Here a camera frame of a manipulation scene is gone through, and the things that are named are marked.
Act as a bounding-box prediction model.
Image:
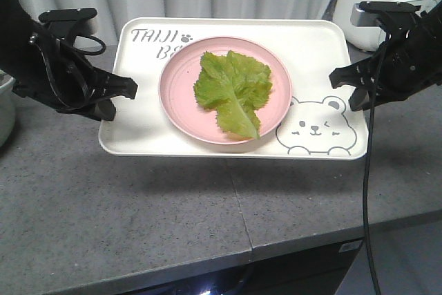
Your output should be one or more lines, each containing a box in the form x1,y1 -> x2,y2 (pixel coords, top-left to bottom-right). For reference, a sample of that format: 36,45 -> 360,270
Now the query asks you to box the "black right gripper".
329,21 -> 441,111

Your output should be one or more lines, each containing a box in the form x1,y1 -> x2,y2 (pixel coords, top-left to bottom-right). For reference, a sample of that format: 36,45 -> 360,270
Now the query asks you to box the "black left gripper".
12,25 -> 138,122

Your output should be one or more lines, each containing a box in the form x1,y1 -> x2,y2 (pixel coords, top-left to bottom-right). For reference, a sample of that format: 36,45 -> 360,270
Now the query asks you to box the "pink round plate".
159,37 -> 292,145

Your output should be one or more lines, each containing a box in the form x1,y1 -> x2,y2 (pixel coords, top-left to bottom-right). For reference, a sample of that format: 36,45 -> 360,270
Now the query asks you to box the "cream bear serving tray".
99,18 -> 368,160

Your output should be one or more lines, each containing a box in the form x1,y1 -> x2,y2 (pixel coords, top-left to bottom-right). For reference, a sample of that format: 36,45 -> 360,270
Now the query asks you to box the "green lettuce leaf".
193,50 -> 273,139

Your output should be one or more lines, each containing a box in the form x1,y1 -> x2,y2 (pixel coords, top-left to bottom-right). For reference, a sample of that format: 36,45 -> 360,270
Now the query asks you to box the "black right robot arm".
329,1 -> 441,111

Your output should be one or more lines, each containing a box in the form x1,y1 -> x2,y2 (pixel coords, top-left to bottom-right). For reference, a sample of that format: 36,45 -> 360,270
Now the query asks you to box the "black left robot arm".
1,0 -> 137,121

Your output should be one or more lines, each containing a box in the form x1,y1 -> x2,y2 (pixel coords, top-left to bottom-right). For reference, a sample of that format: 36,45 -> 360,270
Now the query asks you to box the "pale green electric pot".
0,70 -> 16,146

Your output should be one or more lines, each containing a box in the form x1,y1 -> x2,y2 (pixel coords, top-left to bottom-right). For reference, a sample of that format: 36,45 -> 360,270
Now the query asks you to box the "black two-drawer sterilizer cabinet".
130,238 -> 363,294

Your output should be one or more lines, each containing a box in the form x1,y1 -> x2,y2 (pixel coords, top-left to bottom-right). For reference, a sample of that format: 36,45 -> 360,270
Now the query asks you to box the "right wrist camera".
350,1 -> 421,29

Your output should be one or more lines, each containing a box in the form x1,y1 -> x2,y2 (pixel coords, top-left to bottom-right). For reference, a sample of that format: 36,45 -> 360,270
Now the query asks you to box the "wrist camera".
350,1 -> 421,29
38,8 -> 98,37

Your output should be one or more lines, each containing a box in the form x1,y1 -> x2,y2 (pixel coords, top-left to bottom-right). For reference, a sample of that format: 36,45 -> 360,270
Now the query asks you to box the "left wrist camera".
38,8 -> 98,37

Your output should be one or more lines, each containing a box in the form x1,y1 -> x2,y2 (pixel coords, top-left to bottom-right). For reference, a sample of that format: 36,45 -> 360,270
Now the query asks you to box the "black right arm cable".
361,28 -> 394,295

